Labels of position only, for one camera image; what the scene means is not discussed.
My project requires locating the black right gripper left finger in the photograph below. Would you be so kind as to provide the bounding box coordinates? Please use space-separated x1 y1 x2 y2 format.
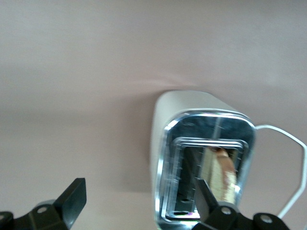
0 177 87 230

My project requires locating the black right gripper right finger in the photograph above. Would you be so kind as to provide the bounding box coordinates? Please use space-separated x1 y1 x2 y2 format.
195 179 288 230

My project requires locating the brown-crusted bread slice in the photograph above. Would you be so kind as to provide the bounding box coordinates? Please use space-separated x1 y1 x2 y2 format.
205 146 238 205

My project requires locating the cream and chrome toaster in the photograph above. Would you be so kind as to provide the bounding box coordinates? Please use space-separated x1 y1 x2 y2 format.
150 90 257 230

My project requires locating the white toaster power cable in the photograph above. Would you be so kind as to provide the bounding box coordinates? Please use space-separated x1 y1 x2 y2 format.
254 124 307 218

